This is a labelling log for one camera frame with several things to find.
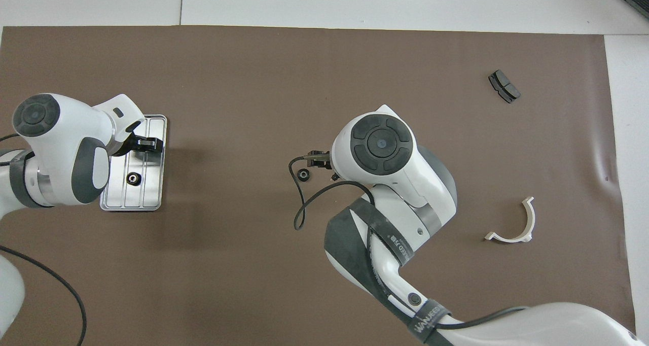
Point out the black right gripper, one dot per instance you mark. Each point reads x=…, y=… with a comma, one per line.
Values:
x=320, y=162

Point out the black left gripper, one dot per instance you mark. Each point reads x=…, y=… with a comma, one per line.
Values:
x=133, y=144

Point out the large black bearing gear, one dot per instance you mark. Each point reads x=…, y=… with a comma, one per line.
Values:
x=134, y=179
x=303, y=175

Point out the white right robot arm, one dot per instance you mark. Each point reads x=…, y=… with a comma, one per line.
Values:
x=405, y=194

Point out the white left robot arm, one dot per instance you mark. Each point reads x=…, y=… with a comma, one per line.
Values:
x=56, y=148

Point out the silver metal tray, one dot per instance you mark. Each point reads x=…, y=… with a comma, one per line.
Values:
x=149, y=188

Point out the brown table mat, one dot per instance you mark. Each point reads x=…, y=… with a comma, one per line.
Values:
x=253, y=82

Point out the grey brake pad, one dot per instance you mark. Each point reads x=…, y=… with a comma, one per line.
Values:
x=504, y=85

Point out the white curved plastic bracket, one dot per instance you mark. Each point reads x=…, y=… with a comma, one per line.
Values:
x=530, y=219

